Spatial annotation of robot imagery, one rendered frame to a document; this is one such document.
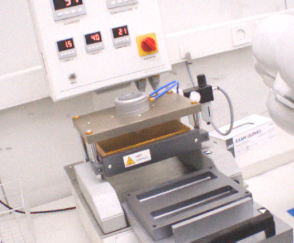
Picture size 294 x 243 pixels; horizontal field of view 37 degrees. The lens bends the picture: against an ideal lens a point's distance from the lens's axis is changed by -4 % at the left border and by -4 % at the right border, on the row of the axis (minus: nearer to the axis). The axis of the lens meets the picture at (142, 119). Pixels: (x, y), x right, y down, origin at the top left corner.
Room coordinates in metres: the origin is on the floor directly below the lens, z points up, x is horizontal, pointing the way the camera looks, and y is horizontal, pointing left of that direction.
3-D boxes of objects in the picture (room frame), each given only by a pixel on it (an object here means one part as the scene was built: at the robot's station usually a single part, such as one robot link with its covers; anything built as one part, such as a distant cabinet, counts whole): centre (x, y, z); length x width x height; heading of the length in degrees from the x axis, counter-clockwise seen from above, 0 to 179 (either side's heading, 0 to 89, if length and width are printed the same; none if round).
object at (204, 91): (1.21, -0.16, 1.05); 0.15 x 0.05 x 0.15; 106
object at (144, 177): (1.06, 0.03, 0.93); 0.46 x 0.35 x 0.01; 16
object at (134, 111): (1.06, 0.01, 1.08); 0.31 x 0.24 x 0.13; 106
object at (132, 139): (1.03, 0.01, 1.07); 0.22 x 0.17 x 0.10; 106
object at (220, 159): (0.99, -0.14, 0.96); 0.26 x 0.05 x 0.07; 16
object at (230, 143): (1.44, -0.32, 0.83); 0.23 x 0.12 x 0.07; 116
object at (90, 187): (0.92, 0.13, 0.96); 0.25 x 0.05 x 0.07; 16
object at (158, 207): (0.78, -0.05, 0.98); 0.20 x 0.17 x 0.03; 106
